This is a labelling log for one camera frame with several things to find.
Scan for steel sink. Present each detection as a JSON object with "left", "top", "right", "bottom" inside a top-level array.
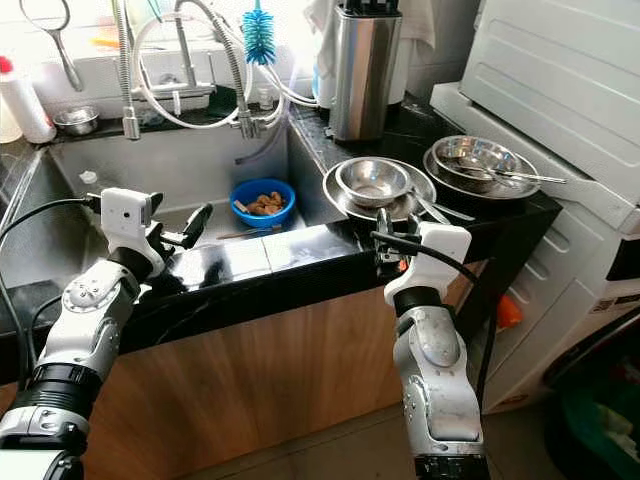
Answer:
[{"left": 0, "top": 120, "right": 336, "bottom": 291}]

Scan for round steel plate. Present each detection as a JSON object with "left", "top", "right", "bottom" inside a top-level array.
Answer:
[
  {"left": 323, "top": 157, "right": 439, "bottom": 223},
  {"left": 422, "top": 136, "right": 543, "bottom": 202}
]

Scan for clear plastic bottle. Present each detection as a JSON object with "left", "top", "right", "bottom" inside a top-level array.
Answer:
[{"left": 78, "top": 170, "right": 116, "bottom": 216}]

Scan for brown food scraps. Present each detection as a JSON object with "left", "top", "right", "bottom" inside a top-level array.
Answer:
[{"left": 238, "top": 191, "right": 288, "bottom": 217}]

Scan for steel flexible spray faucet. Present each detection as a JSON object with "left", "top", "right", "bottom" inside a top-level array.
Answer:
[{"left": 113, "top": 0, "right": 146, "bottom": 141}]

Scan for clear thin tube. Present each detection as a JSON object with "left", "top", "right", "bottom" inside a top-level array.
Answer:
[{"left": 245, "top": 130, "right": 287, "bottom": 167}]

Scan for small steel bowl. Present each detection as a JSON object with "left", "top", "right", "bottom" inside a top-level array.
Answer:
[{"left": 53, "top": 105, "right": 101, "bottom": 136}]

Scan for large steel basin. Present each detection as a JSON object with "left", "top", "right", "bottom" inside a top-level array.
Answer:
[{"left": 433, "top": 135, "right": 523, "bottom": 184}]

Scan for orange object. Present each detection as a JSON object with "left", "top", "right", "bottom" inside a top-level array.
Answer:
[{"left": 495, "top": 293, "right": 526, "bottom": 331}]

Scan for steel sink mixer tap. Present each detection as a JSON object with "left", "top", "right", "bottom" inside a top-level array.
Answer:
[{"left": 145, "top": 15, "right": 216, "bottom": 113}]

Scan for steel knife block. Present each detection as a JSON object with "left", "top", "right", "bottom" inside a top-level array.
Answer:
[{"left": 328, "top": 5, "right": 406, "bottom": 142}]

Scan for white squeeze bottle red cap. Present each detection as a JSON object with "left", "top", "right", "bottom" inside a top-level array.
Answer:
[{"left": 0, "top": 55, "right": 58, "bottom": 144}]

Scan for white water purifier blue label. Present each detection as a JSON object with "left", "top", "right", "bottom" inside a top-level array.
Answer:
[{"left": 310, "top": 25, "right": 336, "bottom": 106}]

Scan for steel strainer ladle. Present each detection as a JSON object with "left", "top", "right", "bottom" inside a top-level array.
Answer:
[{"left": 20, "top": 0, "right": 83, "bottom": 93}]

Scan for wooden sink cabinet front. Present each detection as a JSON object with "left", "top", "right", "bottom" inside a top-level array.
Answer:
[{"left": 80, "top": 270, "right": 481, "bottom": 479}]

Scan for long steel spoon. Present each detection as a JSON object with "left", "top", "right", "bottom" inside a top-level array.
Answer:
[{"left": 455, "top": 155, "right": 568, "bottom": 186}]

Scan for blue bottle brush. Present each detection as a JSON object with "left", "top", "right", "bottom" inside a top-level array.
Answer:
[{"left": 242, "top": 0, "right": 277, "bottom": 66}]

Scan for white washing machine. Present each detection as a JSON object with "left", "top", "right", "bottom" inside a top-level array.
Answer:
[{"left": 430, "top": 0, "right": 640, "bottom": 480}]

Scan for green laundry item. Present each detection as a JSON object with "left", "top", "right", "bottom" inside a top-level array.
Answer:
[{"left": 560, "top": 380, "right": 640, "bottom": 473}]

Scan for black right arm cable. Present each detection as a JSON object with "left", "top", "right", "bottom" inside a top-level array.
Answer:
[{"left": 370, "top": 230, "right": 501, "bottom": 401}]

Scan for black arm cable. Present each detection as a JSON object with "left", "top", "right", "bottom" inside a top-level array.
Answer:
[
  {"left": 370, "top": 230, "right": 501, "bottom": 401},
  {"left": 0, "top": 195, "right": 106, "bottom": 391}
]

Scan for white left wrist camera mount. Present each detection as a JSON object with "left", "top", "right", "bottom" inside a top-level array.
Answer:
[{"left": 100, "top": 187, "right": 164, "bottom": 269}]

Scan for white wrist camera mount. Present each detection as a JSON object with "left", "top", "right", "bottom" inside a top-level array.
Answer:
[
  {"left": 100, "top": 187, "right": 164, "bottom": 269},
  {"left": 383, "top": 222, "right": 473, "bottom": 309}
]

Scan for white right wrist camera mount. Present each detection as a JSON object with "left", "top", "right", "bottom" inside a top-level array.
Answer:
[{"left": 383, "top": 222, "right": 473, "bottom": 309}]

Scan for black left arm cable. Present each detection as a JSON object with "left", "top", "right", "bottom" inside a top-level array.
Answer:
[{"left": 0, "top": 195, "right": 106, "bottom": 391}]

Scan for steel gooseneck hose with valve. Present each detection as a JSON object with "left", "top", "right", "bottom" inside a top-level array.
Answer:
[{"left": 175, "top": 0, "right": 273, "bottom": 139}]

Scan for white plastic hose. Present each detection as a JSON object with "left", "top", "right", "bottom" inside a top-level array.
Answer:
[{"left": 132, "top": 12, "right": 258, "bottom": 131}]

